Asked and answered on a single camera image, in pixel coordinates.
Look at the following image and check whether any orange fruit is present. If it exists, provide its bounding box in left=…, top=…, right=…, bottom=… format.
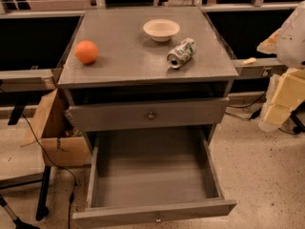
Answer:
left=74, top=40, right=99, bottom=64

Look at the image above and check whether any grey upper drawer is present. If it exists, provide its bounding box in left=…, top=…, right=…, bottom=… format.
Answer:
left=70, top=97, right=229, bottom=132

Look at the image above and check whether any black table leg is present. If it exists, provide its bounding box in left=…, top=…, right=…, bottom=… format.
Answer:
left=290, top=103, right=305, bottom=135
left=35, top=166, right=51, bottom=221

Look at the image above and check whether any crushed green 7up can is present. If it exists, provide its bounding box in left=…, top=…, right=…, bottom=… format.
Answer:
left=167, top=38, right=197, bottom=69

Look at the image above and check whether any black floor cable left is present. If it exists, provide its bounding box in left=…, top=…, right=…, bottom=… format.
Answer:
left=20, top=112, right=78, bottom=229

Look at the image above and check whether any brown cardboard box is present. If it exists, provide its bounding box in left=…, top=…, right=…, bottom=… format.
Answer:
left=21, top=89, right=89, bottom=167

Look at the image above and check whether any small cream foam piece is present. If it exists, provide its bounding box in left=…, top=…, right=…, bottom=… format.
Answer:
left=241, top=57, right=256, bottom=65

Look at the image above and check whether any black table leg right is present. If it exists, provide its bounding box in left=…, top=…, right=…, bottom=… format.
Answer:
left=290, top=103, right=305, bottom=135

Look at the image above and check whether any black power adapter cable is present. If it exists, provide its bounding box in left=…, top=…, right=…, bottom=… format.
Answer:
left=224, top=91, right=269, bottom=122

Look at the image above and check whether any black tripod leg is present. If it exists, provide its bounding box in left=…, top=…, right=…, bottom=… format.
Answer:
left=0, top=195, right=40, bottom=229

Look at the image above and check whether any black table leg left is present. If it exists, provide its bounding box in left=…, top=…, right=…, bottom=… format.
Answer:
left=35, top=166, right=51, bottom=221

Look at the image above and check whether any open grey middle drawer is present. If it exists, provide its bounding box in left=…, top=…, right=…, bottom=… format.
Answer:
left=72, top=127, right=236, bottom=229

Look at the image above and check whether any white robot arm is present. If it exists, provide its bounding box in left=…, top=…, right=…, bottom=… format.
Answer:
left=256, top=2, right=305, bottom=132

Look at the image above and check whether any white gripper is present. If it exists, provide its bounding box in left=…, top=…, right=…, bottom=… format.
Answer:
left=256, top=29, right=305, bottom=132

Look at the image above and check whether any white paper bowl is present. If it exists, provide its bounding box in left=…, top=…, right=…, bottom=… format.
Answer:
left=143, top=19, right=180, bottom=42

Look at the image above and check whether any grey wooden drawer cabinet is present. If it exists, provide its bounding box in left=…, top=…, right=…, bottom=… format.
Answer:
left=57, top=6, right=240, bottom=155

